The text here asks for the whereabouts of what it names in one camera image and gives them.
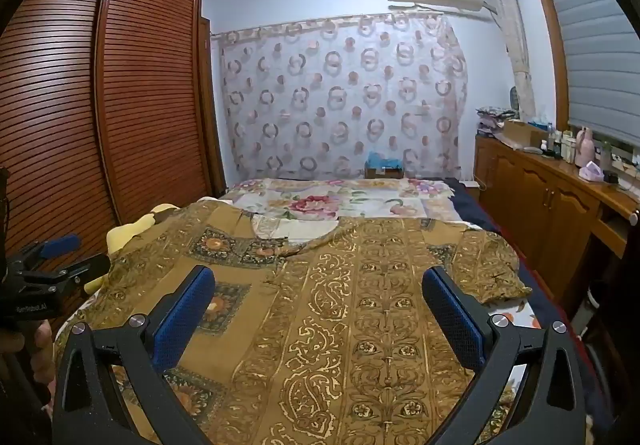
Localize box with blue cloth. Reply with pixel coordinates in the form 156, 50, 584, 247
364, 152, 405, 180

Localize person's left hand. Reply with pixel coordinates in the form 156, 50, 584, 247
0, 319, 55, 385

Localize brown louvered wooden wardrobe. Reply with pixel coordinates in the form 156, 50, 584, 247
1, 0, 226, 259

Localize stack of folded fabrics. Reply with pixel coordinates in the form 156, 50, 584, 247
476, 106, 518, 136

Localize brown gold patterned garment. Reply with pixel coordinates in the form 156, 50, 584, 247
74, 202, 529, 444

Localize pink thermos jug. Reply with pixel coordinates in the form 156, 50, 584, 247
574, 127, 596, 168

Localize floral rose bed quilt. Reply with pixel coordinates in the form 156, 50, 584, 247
222, 179, 461, 243

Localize grey window roller blind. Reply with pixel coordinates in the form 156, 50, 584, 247
552, 0, 640, 146

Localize yellow plush toy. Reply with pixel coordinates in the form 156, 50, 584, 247
84, 204, 180, 298

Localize long wooden sideboard cabinet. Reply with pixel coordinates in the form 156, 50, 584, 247
474, 136, 638, 313

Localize orange fruit print blanket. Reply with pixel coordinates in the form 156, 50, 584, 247
486, 299, 540, 329

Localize navy blue bed sheet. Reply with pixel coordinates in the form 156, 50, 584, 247
444, 178, 570, 328

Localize cardboard box on sideboard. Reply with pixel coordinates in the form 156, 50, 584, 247
496, 119, 548, 150

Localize beige tied side curtain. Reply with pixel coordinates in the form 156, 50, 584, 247
494, 0, 536, 120

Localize pink tissue pack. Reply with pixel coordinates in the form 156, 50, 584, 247
578, 161, 604, 183

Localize sheer circle patterned curtain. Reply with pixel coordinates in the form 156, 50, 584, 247
217, 12, 468, 180

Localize white bottles on sideboard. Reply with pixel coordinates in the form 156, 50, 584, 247
547, 124, 576, 164

